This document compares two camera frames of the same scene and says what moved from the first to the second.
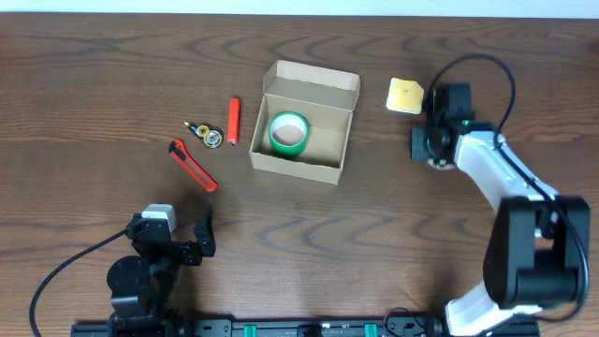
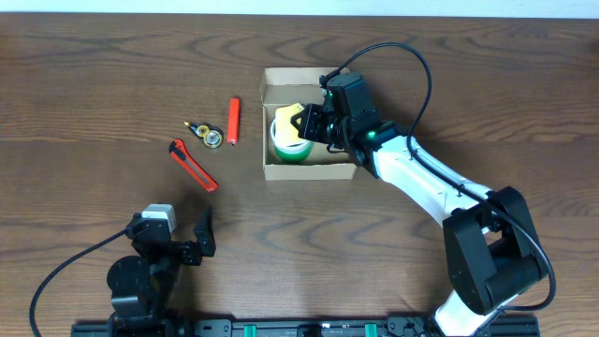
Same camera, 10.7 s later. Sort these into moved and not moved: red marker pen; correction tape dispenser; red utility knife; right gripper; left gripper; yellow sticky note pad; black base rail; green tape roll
Moved: green tape roll; right gripper; yellow sticky note pad
Not moved: correction tape dispenser; left gripper; red utility knife; red marker pen; black base rail
